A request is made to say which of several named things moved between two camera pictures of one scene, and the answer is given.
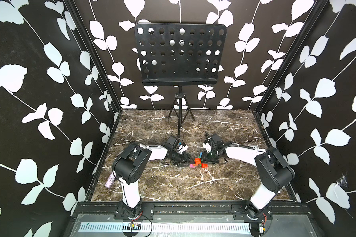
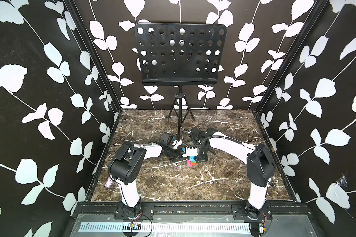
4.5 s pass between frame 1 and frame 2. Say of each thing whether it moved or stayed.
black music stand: stayed
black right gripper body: moved
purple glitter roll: stayed
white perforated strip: stayed
